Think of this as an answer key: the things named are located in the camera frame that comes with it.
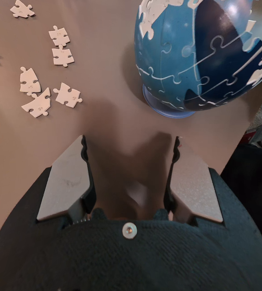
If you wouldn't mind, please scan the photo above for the group of white puzzle pieces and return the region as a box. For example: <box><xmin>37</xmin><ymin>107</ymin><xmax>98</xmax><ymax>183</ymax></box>
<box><xmin>0</xmin><ymin>0</ymin><xmax>83</xmax><ymax>119</ymax></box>

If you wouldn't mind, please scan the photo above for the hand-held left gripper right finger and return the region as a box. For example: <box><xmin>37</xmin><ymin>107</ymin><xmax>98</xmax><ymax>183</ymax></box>
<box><xmin>164</xmin><ymin>136</ymin><xmax>224</xmax><ymax>224</ymax></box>

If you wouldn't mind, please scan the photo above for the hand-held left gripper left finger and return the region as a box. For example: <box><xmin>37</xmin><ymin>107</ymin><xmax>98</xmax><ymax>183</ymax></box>
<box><xmin>37</xmin><ymin>135</ymin><xmax>97</xmax><ymax>222</ymax></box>

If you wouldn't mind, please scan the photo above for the blue puzzle ball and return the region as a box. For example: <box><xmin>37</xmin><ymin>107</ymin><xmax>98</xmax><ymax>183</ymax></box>
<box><xmin>134</xmin><ymin>0</ymin><xmax>262</xmax><ymax>112</ymax></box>

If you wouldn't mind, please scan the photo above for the person's dark clothing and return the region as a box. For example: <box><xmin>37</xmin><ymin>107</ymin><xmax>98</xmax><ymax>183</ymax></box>
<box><xmin>220</xmin><ymin>143</ymin><xmax>262</xmax><ymax>284</ymax></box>

